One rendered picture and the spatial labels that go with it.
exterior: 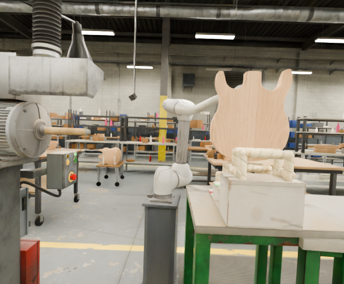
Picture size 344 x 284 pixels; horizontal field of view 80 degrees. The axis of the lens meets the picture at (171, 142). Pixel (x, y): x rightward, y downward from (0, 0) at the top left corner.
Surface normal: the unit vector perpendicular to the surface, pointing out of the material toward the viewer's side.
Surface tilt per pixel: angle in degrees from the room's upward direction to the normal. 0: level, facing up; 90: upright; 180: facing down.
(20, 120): 81
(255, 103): 93
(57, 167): 90
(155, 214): 90
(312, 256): 90
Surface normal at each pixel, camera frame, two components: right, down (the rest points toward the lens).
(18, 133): 0.87, 0.13
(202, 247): -0.01, 0.07
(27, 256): 1.00, 0.04
